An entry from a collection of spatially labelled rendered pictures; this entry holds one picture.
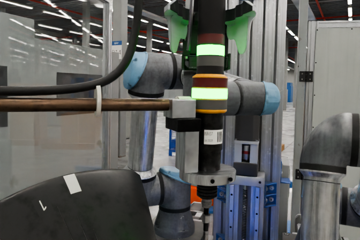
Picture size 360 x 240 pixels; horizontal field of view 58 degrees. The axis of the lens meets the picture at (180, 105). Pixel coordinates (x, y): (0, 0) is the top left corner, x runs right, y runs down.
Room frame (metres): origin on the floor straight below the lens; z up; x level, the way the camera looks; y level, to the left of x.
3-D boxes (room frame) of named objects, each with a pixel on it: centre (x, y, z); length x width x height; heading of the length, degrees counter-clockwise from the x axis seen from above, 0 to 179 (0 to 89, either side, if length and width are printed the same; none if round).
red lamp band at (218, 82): (0.40, -0.04, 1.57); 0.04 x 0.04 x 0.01
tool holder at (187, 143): (0.40, -0.03, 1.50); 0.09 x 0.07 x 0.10; 113
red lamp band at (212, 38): (0.40, -0.04, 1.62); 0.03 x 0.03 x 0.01
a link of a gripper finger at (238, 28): (0.42, -0.08, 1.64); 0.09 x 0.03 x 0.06; 20
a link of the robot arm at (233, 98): (0.69, -0.06, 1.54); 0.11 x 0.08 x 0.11; 112
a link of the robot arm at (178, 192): (1.18, 0.02, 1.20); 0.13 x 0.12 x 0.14; 112
